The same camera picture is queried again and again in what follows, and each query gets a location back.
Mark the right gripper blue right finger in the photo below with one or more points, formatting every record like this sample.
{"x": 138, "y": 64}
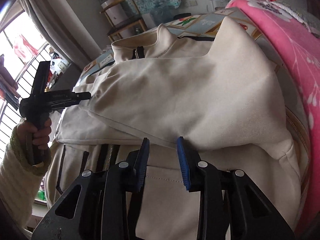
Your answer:
{"x": 195, "y": 171}

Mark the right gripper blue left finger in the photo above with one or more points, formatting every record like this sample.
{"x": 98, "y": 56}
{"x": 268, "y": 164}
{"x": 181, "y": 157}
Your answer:
{"x": 138, "y": 161}

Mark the cream jacket with black trim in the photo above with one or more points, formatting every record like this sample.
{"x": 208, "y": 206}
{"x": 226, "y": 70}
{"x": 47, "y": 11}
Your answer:
{"x": 223, "y": 97}

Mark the left forearm cream fuzzy sleeve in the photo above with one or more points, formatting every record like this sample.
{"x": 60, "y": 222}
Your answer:
{"x": 20, "y": 181}

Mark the person's left hand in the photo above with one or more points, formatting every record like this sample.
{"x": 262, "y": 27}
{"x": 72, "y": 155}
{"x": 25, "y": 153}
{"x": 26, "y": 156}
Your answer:
{"x": 40, "y": 138}

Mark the grey curtain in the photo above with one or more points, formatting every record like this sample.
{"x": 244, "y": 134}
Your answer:
{"x": 62, "y": 29}

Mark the white cylinder bin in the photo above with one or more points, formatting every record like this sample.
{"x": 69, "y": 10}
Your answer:
{"x": 115, "y": 13}

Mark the wooden chair with dark seat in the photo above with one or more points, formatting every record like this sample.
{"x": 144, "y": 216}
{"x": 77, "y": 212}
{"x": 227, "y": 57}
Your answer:
{"x": 134, "y": 19}

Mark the pink floral blanket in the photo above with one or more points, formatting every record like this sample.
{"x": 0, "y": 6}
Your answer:
{"x": 299, "y": 50}

